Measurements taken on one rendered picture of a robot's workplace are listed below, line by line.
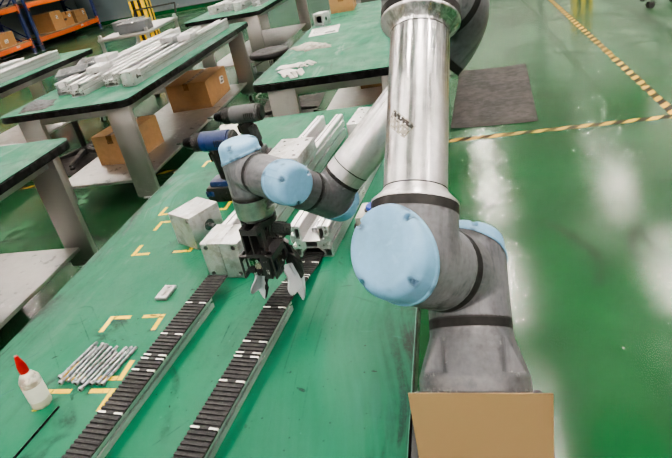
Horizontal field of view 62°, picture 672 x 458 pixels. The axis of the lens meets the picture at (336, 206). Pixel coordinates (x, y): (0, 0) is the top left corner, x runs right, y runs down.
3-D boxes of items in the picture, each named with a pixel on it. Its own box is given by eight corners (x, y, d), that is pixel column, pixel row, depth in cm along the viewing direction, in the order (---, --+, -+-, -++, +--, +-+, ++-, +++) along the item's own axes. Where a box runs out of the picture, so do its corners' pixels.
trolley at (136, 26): (174, 114, 593) (142, 16, 548) (126, 122, 601) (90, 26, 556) (202, 87, 683) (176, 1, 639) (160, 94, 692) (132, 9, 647)
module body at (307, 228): (334, 256, 133) (327, 225, 129) (295, 256, 136) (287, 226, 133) (397, 132, 200) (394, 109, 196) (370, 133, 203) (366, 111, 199)
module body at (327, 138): (262, 256, 139) (253, 227, 136) (226, 256, 143) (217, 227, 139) (346, 135, 206) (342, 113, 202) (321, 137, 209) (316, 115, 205)
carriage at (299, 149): (301, 179, 163) (296, 157, 160) (267, 180, 167) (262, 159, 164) (318, 156, 177) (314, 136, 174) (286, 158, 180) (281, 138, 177)
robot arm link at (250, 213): (242, 186, 110) (280, 185, 107) (248, 207, 112) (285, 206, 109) (225, 204, 104) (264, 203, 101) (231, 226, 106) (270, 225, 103)
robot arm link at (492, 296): (528, 320, 81) (518, 230, 85) (483, 310, 71) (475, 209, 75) (454, 327, 88) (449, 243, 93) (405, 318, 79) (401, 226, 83)
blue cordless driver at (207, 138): (246, 201, 171) (227, 134, 161) (189, 204, 176) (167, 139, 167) (255, 189, 177) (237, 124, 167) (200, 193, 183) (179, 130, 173)
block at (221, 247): (256, 278, 131) (246, 243, 127) (210, 277, 135) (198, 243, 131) (270, 256, 139) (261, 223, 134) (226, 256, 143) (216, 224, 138)
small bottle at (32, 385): (52, 392, 108) (26, 345, 103) (53, 404, 105) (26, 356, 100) (31, 402, 107) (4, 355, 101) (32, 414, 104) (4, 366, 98)
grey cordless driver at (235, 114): (272, 168, 191) (256, 106, 181) (219, 173, 196) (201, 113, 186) (278, 159, 198) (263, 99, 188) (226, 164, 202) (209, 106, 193)
